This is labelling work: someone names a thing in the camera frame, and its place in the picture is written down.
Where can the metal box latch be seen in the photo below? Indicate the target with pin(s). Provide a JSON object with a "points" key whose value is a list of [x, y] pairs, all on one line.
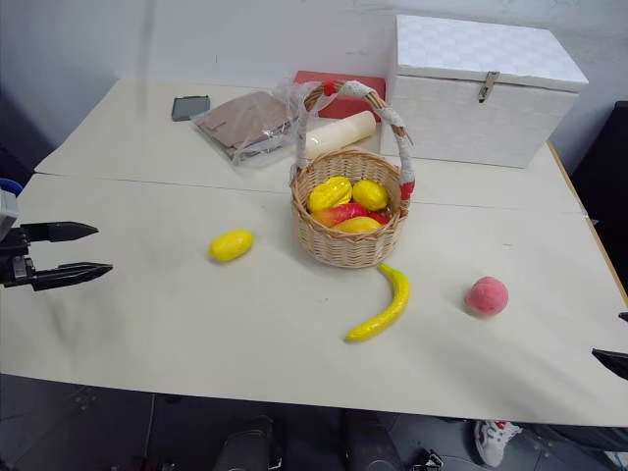
{"points": [[486, 86]]}

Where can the red and yellow mango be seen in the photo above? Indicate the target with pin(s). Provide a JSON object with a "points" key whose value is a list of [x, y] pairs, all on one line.
{"points": [[341, 214]]}

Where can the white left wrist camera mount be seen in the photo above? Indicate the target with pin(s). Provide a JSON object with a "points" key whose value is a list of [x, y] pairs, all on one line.
{"points": [[7, 211]]}

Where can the pink peach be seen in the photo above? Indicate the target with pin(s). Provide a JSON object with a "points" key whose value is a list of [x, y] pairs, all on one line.
{"points": [[486, 296]]}

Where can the plastic bag with brown cardboard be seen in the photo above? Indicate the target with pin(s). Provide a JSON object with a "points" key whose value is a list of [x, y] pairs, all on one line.
{"points": [[247, 125]]}

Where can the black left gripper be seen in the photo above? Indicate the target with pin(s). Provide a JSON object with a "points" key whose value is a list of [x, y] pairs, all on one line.
{"points": [[14, 265]]}

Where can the red apple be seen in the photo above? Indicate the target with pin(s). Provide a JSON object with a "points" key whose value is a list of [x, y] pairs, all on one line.
{"points": [[380, 217]]}

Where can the yellow lemon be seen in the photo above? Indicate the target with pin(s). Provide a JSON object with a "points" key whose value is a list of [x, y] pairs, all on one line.
{"points": [[371, 194], [230, 245]]}

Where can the dark grey flat pad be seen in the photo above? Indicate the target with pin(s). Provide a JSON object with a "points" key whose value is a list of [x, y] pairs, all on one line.
{"points": [[190, 107]]}

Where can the red flat box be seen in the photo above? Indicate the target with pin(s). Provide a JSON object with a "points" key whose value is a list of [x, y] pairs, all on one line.
{"points": [[343, 95]]}

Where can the orange yellow mango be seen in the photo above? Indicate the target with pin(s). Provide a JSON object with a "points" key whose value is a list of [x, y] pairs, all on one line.
{"points": [[358, 225]]}

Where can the cream cylinder roll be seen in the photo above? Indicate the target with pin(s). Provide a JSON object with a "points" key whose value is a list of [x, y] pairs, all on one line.
{"points": [[338, 132]]}

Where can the white patterned sneaker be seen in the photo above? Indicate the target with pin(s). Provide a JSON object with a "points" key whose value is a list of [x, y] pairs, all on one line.
{"points": [[493, 439]]}

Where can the white woven lidded box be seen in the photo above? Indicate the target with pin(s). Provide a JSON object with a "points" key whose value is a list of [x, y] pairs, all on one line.
{"points": [[471, 108]]}

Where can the yellow banana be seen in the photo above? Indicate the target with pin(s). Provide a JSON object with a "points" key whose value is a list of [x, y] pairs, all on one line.
{"points": [[392, 304]]}

